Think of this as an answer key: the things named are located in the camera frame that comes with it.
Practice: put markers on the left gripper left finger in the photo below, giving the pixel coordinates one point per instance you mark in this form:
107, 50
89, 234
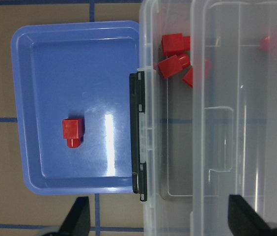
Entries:
77, 221

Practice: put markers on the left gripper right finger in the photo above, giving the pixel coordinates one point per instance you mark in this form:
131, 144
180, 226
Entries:
243, 220

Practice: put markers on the clear plastic box lid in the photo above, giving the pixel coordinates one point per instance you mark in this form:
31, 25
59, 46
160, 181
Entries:
234, 111

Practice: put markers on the clear plastic storage box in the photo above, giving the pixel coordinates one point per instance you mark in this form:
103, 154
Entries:
162, 125

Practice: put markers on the red block in box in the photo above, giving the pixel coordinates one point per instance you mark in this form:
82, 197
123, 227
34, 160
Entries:
175, 44
190, 77
173, 65

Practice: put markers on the blue plastic tray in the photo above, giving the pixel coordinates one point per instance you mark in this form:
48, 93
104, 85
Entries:
78, 70

